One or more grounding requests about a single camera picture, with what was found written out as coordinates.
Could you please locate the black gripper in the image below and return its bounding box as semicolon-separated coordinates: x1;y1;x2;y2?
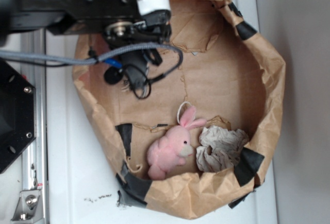
47;0;172;99

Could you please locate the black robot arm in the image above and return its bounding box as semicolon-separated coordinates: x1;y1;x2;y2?
1;0;171;99

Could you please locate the pink plush bunny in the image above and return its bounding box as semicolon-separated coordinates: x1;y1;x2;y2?
147;101;207;180

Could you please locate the brown paper bag bin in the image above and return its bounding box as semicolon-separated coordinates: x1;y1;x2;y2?
73;0;286;219

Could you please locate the crumpled grey paper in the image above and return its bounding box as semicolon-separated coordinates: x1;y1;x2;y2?
196;126;250;173

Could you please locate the grey braided cable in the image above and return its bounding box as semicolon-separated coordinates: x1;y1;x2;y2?
0;41;184;83

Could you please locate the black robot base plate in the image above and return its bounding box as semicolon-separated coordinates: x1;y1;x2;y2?
1;61;35;173

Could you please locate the aluminium extrusion rail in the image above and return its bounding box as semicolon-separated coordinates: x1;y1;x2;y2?
19;28;50;222

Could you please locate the silver corner bracket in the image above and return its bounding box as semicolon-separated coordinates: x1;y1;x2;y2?
10;189;44;223

